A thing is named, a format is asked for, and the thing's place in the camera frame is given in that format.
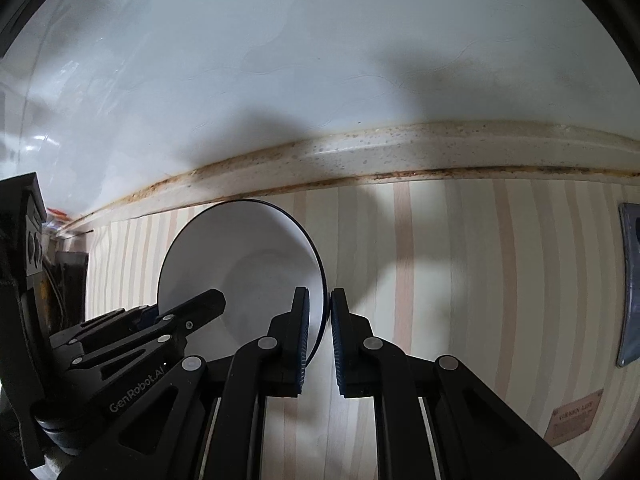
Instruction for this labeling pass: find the white bowl with dark rim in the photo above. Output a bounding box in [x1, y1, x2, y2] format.
[157, 200, 327, 368]

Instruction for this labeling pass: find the striped mat with cat print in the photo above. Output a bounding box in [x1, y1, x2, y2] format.
[85, 180, 640, 480]

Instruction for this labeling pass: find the small brown card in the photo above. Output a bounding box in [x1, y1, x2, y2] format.
[545, 388, 604, 446]

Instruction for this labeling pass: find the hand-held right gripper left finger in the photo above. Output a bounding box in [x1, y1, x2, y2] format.
[60, 286, 312, 480]

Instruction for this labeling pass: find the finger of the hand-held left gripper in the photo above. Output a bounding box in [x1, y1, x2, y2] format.
[80, 289, 227, 335]
[50, 316, 196, 378]

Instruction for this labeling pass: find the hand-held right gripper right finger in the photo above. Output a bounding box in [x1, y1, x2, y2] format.
[330, 287, 576, 480]

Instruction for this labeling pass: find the dark smartphone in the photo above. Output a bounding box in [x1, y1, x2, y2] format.
[616, 202, 640, 368]

